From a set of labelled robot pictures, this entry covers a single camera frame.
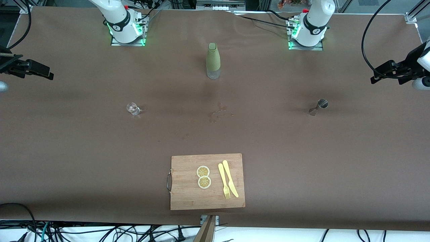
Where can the scattered clear granules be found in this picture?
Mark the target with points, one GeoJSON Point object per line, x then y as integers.
{"type": "Point", "coordinates": [218, 116]}

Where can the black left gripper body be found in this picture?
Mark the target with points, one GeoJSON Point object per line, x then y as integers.
{"type": "Point", "coordinates": [410, 62]}

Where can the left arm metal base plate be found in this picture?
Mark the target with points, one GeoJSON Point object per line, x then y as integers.
{"type": "Point", "coordinates": [315, 48]}

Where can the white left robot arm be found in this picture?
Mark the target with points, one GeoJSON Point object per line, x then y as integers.
{"type": "Point", "coordinates": [315, 20]}

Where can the wooden cutting board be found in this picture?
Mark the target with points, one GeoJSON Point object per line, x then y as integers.
{"type": "Point", "coordinates": [188, 195]}

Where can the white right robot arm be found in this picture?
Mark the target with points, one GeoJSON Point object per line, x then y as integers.
{"type": "Point", "coordinates": [117, 20]}

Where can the wooden post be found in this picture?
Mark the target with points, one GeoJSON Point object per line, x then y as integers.
{"type": "Point", "coordinates": [205, 232]}

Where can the clear glass measuring cup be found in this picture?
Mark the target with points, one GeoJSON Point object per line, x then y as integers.
{"type": "Point", "coordinates": [132, 108]}

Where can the grey electronics box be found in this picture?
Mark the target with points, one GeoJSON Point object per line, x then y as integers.
{"type": "Point", "coordinates": [218, 2]}

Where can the yellow plastic knife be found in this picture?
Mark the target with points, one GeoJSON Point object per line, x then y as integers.
{"type": "Point", "coordinates": [228, 174]}

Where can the aluminium corner bracket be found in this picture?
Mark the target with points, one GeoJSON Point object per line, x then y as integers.
{"type": "Point", "coordinates": [410, 17]}
{"type": "Point", "coordinates": [26, 9]}

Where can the small metal bracket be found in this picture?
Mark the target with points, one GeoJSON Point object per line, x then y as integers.
{"type": "Point", "coordinates": [217, 219]}

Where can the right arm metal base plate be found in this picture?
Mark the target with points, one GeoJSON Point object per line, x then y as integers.
{"type": "Point", "coordinates": [116, 43]}

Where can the black plug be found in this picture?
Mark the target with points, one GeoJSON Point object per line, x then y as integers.
{"type": "Point", "coordinates": [181, 235]}

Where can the lemon slice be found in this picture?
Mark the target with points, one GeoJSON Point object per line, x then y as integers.
{"type": "Point", "coordinates": [204, 182]}
{"type": "Point", "coordinates": [203, 171]}

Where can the yellow plastic fork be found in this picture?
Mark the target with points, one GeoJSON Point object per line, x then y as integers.
{"type": "Point", "coordinates": [221, 174]}

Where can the steel hourglass jigger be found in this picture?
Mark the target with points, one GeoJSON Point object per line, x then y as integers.
{"type": "Point", "coordinates": [322, 103]}

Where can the brown table cover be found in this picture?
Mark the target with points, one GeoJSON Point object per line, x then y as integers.
{"type": "Point", "coordinates": [100, 151]}

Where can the green sleeved glass bottle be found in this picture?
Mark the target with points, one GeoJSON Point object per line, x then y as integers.
{"type": "Point", "coordinates": [213, 58]}

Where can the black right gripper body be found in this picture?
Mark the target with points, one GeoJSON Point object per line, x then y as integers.
{"type": "Point", "coordinates": [9, 64]}

